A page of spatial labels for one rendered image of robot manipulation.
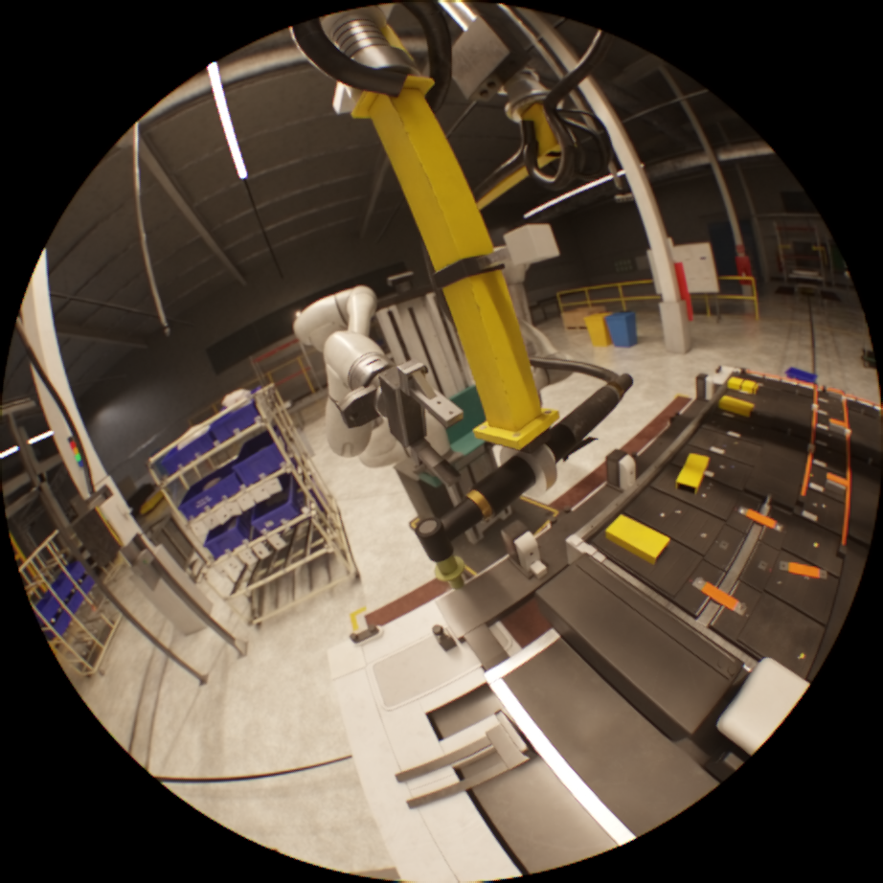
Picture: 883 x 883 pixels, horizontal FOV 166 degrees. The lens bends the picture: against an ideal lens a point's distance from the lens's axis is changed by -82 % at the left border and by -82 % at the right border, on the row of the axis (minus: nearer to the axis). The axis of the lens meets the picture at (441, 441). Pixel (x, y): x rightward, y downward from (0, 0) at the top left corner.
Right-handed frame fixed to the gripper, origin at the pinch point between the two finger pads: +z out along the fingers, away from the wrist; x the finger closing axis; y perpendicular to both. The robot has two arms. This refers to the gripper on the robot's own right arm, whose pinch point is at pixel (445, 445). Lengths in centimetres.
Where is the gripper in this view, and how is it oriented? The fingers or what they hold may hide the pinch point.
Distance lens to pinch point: 43.0
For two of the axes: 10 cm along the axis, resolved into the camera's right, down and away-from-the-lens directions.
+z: 6.2, 5.8, -5.3
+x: 0.3, 6.5, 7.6
